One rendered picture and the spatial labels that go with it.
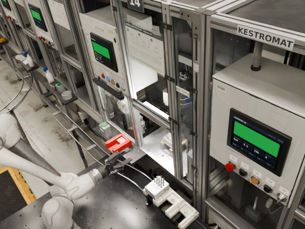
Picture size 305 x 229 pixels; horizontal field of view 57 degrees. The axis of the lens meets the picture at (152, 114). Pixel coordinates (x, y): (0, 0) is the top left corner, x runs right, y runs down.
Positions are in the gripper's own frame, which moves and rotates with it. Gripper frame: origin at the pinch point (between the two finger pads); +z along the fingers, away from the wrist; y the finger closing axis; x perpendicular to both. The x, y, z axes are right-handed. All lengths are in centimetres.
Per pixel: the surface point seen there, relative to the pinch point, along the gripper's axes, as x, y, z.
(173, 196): -27.2, -26.0, 12.0
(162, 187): -21.1, -19.8, 8.7
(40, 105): 280, -112, 17
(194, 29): -38, 84, 21
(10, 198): 136, -111, -75
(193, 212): -45, -25, 12
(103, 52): 36, 52, 18
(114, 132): 46, -22, 17
